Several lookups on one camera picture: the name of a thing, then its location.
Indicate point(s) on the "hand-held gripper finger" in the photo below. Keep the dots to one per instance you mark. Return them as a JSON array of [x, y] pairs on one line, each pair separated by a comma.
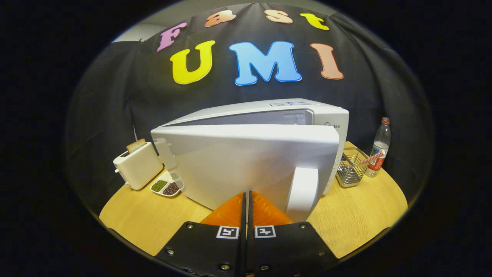
[[242, 215], [250, 215]]

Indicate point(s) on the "white toaster oven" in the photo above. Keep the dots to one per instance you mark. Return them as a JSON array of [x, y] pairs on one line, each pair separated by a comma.
[[238, 161]]

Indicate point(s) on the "cream toaster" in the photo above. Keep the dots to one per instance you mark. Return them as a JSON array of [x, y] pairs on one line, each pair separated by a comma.
[[138, 167]]

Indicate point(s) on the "white divided bean dish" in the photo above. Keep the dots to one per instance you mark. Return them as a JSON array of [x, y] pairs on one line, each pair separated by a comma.
[[166, 186]]

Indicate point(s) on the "toasted bread slice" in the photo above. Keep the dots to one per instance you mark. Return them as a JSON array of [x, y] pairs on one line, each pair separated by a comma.
[[135, 146]]

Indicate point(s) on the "red striped straw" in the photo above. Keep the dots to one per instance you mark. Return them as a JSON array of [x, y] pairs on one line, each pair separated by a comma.
[[373, 157]]

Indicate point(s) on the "clear plastic water bottle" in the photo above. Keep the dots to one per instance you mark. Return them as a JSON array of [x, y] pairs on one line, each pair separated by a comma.
[[380, 144]]

